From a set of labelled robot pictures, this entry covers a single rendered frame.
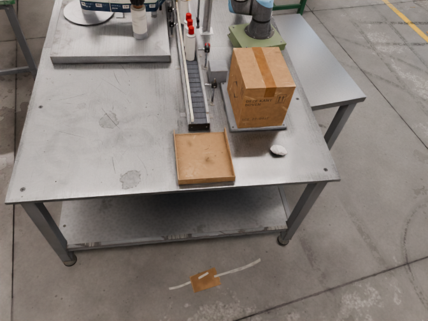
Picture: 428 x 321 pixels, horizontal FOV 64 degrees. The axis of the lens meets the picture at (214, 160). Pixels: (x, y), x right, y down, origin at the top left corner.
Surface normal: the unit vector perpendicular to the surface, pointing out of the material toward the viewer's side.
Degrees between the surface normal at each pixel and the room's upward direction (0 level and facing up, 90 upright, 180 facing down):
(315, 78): 0
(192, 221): 1
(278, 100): 90
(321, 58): 0
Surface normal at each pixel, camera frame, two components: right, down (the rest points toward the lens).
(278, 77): 0.09, -0.59
